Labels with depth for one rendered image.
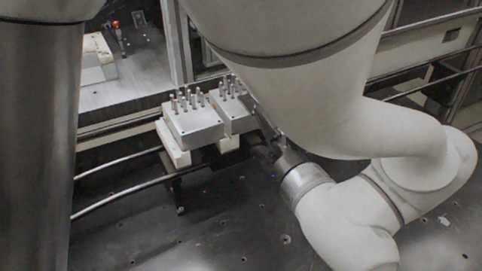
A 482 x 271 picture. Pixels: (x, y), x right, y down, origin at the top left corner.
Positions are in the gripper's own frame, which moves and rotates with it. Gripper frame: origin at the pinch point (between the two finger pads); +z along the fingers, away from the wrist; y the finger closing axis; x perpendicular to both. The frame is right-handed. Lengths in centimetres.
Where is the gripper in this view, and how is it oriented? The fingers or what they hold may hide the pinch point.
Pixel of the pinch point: (248, 118)
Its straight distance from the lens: 78.9
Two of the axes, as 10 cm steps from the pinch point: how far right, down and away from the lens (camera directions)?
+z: -4.4, -5.8, 6.9
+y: 0.0, -7.6, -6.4
